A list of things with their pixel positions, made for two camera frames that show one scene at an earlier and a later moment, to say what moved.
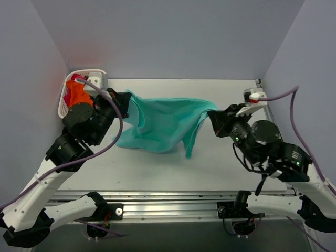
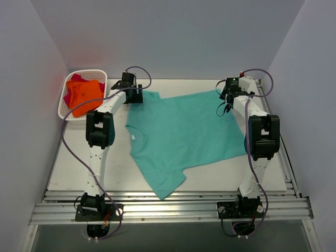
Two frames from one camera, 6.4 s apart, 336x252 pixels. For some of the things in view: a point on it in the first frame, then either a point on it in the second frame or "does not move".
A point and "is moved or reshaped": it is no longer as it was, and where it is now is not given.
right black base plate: x=235 y=210 does not move
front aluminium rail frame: x=168 y=206 does not move
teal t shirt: x=159 y=125 is moved or reshaped
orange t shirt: x=78 y=94 does not move
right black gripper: x=224 y=121 -> x=226 y=96
